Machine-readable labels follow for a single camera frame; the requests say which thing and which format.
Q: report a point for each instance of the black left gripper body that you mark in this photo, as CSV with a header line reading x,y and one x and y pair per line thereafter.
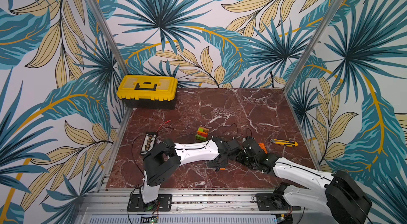
x,y
217,164

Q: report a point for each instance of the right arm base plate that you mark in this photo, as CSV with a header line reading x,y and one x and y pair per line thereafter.
x,y
273,202

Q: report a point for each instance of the red lego brick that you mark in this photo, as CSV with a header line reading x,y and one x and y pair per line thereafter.
x,y
202,134

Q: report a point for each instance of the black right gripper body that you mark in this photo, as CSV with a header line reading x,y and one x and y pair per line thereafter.
x,y
247,161

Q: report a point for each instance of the small orange lego brick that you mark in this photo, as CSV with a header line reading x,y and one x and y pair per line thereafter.
x,y
262,146

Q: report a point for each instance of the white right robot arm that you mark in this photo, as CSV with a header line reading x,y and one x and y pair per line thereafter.
x,y
335,194

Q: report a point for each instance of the aluminium corner post right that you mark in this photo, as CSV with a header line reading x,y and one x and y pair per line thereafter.
x,y
325,20

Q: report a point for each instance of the yellow black toolbox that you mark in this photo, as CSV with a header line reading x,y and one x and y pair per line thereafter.
x,y
149,92

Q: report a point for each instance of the long green lego brick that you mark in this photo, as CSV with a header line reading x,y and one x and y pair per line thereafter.
x,y
200,138

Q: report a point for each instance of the yellow utility knife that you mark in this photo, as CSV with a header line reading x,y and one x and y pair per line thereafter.
x,y
286,143

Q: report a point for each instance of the aluminium corner post left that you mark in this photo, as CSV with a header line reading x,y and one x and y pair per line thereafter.
x,y
101,21

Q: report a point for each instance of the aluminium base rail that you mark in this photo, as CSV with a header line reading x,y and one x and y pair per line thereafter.
x,y
208,206

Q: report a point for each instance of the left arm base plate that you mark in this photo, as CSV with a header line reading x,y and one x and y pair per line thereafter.
x,y
162,203

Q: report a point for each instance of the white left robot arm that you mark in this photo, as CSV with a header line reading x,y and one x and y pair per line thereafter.
x,y
161,162

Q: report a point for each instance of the tan lego brick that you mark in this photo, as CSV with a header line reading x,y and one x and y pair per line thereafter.
x,y
203,129

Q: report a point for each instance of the aluminium corner post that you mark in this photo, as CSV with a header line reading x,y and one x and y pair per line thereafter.
x,y
325,20
101,21

